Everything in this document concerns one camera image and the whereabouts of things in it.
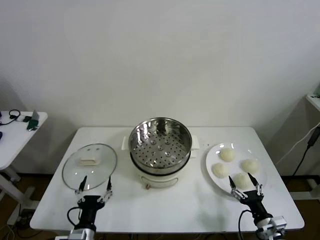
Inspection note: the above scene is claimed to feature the white steamed baozi bun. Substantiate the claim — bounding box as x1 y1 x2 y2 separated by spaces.
219 147 236 162
232 172 251 190
212 162 229 179
241 159 260 175

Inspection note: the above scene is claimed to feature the white shelf table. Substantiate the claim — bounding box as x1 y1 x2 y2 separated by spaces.
305 93 320 111

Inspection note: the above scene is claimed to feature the green small gadget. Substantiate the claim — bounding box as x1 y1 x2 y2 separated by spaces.
26 119 40 132

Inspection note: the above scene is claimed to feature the black power adapter cable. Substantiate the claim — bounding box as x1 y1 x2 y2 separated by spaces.
291 126 320 176

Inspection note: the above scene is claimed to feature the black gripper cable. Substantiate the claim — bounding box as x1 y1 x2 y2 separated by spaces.
66 206 82 229
238 209 254 240

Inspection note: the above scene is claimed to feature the round glass pot lid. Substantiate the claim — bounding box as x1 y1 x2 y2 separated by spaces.
61 142 118 191

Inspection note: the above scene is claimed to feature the black cable loop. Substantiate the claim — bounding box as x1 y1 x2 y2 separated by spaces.
0 109 22 125

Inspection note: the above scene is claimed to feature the white wall cable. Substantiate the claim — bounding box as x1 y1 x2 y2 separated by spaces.
276 124 320 165

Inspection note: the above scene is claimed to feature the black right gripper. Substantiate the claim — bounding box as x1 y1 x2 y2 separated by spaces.
228 172 273 224

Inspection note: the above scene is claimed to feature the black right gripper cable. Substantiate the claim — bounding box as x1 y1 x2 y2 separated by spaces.
238 209 254 240

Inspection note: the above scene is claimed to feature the white round plate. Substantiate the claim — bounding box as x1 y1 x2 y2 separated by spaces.
205 142 267 198

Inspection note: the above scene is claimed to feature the white electric cooker pot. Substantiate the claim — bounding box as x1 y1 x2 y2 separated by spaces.
129 149 192 190

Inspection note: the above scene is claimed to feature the floor power strip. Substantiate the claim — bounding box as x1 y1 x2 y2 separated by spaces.
16 208 36 227

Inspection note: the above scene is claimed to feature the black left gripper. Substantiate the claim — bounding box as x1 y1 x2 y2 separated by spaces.
74 175 113 228

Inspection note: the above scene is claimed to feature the white side table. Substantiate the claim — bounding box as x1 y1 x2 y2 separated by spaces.
0 111 49 226

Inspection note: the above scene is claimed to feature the stainless steel steamer basket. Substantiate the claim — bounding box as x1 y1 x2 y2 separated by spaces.
121 116 201 174

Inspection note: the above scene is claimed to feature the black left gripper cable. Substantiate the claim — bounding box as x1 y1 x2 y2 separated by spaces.
66 206 82 229

